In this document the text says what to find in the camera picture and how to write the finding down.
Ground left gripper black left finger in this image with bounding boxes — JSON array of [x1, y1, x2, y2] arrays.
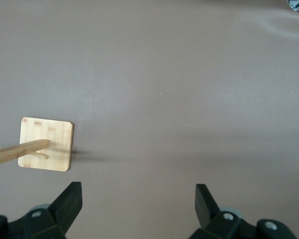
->
[[0, 181, 83, 239]]

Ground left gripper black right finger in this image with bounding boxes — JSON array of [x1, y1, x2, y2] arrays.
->
[[190, 184, 296, 239]]

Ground wooden mug tree stand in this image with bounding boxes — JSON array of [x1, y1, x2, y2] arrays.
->
[[0, 114, 75, 184]]

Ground brown table mat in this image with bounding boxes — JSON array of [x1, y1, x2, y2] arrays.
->
[[0, 0, 299, 239]]

